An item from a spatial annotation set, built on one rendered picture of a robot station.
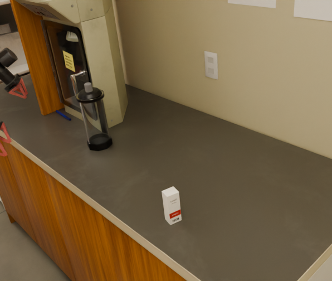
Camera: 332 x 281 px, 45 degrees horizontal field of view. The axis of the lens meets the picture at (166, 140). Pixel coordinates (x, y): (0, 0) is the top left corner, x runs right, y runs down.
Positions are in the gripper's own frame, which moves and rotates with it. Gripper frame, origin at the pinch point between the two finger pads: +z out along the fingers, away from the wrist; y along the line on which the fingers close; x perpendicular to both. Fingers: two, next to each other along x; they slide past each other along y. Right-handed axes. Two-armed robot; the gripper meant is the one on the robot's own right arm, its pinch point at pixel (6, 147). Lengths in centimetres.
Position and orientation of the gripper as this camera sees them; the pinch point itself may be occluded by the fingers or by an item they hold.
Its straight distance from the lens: 159.0
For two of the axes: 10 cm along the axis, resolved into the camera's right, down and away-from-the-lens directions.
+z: 5.7, 6.6, 4.9
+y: -1.7, -4.8, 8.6
